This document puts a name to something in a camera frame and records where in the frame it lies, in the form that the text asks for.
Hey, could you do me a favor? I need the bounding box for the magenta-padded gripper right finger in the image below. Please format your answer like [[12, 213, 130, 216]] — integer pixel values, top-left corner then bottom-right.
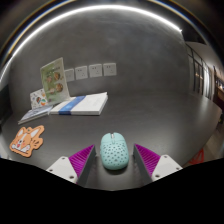
[[133, 143, 184, 187]]

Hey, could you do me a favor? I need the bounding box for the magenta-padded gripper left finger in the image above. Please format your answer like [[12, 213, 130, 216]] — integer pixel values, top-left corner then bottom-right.
[[45, 144, 98, 188]]

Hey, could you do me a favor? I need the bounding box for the teal perforated computer mouse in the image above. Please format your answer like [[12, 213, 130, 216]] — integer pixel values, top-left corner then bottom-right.
[[99, 132, 130, 171]]

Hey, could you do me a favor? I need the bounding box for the orange corgi-shaped mouse pad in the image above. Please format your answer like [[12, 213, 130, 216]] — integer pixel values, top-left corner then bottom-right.
[[9, 124, 45, 158]]

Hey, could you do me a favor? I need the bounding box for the white book with blue band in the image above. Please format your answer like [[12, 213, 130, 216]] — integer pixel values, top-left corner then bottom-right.
[[49, 91, 109, 117]]

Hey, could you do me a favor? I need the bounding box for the grey striped book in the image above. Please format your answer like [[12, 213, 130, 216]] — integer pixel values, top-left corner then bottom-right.
[[17, 104, 54, 126]]

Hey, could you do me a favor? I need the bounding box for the white cartoon sticker card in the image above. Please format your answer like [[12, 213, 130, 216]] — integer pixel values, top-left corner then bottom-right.
[[29, 88, 49, 110]]

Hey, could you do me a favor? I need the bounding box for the green food poster card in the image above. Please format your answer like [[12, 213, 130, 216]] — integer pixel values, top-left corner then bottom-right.
[[39, 57, 72, 106]]

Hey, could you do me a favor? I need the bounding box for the black-framed glass partition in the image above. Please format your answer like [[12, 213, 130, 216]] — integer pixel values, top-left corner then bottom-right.
[[185, 42, 224, 111]]

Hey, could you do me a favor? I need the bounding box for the curved white ceiling light strip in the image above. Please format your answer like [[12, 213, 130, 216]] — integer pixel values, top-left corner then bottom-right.
[[0, 3, 183, 83]]

